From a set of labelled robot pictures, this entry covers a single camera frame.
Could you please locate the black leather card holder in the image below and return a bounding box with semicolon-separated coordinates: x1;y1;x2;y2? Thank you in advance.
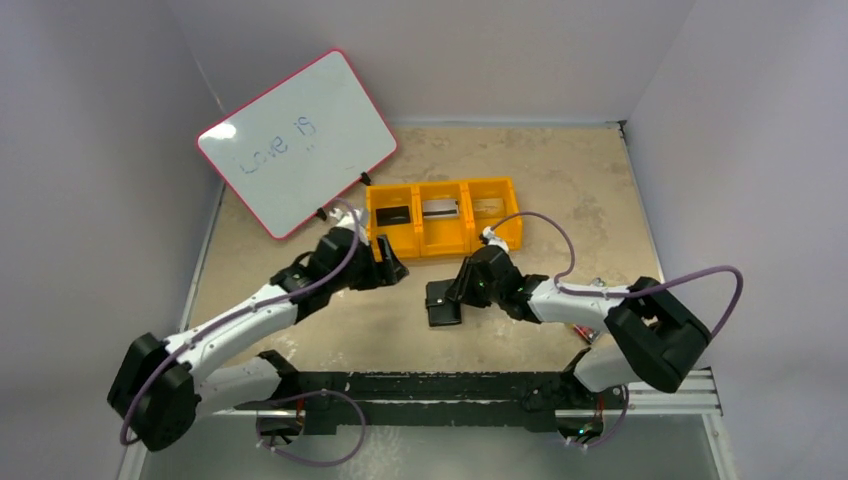
425;280;462;328

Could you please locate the yellow three-compartment tray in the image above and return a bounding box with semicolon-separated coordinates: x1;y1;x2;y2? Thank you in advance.
365;177;523;260

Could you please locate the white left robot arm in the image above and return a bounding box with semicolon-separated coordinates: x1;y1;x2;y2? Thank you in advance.
107;227;409;451

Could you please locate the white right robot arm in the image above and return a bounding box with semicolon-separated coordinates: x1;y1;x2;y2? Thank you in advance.
446;245;712;407

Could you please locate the black card in tray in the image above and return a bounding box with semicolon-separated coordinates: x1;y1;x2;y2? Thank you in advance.
375;205;412;227

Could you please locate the silver card in tray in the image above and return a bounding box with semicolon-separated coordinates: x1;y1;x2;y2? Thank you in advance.
421;198;460;220

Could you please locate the beige card in tray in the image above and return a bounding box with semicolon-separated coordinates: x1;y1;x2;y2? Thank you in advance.
472;198;506;218

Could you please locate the pack of coloured markers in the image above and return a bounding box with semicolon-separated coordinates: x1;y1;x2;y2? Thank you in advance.
571;325;601;345

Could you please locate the pink framed whiteboard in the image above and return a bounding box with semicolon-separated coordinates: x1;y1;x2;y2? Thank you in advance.
195;49;398;239

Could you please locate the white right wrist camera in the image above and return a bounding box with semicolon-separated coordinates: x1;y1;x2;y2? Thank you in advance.
479;226;510;253

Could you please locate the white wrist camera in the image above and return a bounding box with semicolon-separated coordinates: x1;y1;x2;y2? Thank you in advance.
328;205;369;235
479;226;510;253

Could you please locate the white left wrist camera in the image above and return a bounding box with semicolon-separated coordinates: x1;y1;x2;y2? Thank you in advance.
328;205;369;235

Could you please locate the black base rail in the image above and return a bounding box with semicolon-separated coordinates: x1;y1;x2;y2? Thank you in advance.
249;371;605;439

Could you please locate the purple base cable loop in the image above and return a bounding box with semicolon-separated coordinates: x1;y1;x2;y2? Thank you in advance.
255;388;369;469

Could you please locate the aluminium frame rail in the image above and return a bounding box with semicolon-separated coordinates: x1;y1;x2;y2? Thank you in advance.
555;368;723;418

